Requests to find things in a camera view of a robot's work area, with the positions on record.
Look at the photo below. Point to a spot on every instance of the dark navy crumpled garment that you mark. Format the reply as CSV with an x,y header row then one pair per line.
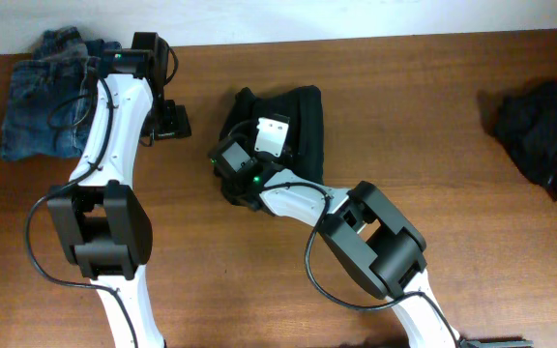
x,y
526,127

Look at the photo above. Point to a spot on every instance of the folded blue denim jeans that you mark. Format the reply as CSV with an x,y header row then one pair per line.
x,y
51,97

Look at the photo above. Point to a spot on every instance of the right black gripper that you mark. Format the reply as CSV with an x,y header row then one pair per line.
x,y
250,148

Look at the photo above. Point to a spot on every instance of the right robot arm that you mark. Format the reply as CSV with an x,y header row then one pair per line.
x,y
373,241

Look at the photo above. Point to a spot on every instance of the black jeans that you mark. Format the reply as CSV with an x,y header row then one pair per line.
x,y
303,104

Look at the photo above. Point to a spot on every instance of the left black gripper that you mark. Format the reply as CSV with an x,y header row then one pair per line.
x,y
177,124

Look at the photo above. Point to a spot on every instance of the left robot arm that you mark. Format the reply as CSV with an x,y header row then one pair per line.
x,y
101,225

